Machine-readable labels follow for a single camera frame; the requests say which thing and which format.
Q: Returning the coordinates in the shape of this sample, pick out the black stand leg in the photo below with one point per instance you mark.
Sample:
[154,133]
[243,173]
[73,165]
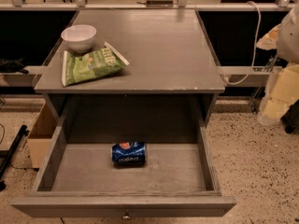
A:
[6,155]

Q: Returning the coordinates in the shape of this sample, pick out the open grey top drawer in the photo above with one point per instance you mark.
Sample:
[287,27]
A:
[79,179]

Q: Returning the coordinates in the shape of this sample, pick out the blue pepsi can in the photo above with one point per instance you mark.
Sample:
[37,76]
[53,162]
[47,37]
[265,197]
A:
[129,153]

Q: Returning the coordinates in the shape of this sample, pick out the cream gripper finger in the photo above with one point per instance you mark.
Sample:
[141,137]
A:
[281,92]
[269,40]

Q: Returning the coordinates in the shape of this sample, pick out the green chip bag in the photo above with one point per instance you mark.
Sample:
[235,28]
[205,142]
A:
[93,65]

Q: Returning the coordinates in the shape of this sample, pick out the white ceramic bowl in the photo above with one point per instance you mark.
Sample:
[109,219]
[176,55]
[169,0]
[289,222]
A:
[79,38]

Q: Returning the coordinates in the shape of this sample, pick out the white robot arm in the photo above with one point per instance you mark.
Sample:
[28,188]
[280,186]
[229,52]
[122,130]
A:
[288,37]

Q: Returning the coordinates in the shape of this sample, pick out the cardboard box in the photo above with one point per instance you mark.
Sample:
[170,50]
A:
[40,135]

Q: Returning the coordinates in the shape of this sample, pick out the black object on shelf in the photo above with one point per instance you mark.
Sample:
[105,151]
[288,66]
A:
[12,66]

